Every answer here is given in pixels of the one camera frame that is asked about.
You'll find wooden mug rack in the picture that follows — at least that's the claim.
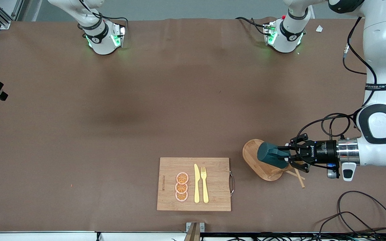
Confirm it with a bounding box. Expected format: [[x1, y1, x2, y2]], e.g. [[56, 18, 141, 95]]
[[242, 139, 309, 188]]

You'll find brown table cover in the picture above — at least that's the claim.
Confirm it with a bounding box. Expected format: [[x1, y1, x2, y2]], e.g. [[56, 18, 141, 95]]
[[0, 17, 386, 234]]

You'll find metal table edge bracket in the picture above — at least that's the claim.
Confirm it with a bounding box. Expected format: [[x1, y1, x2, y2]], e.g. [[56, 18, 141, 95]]
[[186, 222, 205, 241]]

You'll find bamboo cutting board with handle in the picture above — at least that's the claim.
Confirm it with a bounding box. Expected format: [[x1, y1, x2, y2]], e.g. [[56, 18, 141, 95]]
[[156, 157, 236, 212]]

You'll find yellow plastic knife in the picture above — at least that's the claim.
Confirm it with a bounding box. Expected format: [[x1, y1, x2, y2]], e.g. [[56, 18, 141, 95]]
[[194, 164, 201, 204]]

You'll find black left base cable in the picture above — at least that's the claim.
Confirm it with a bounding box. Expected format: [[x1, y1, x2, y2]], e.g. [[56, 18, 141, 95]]
[[235, 16, 268, 34]]

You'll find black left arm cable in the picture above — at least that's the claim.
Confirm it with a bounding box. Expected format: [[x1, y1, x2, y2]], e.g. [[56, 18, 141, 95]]
[[297, 17, 378, 142]]

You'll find black right base cable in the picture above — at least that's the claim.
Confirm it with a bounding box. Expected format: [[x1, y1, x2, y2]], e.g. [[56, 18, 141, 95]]
[[77, 0, 130, 27]]

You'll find black base cable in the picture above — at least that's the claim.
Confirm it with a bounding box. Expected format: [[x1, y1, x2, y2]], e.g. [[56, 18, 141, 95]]
[[77, 0, 130, 27], [235, 16, 268, 34]]

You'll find teal cup with yellow inside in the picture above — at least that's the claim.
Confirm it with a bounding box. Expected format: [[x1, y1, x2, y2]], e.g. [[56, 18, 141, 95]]
[[257, 142, 291, 169]]

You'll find yellow plastic fork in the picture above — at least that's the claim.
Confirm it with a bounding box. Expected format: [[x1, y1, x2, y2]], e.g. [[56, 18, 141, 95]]
[[201, 166, 209, 204]]

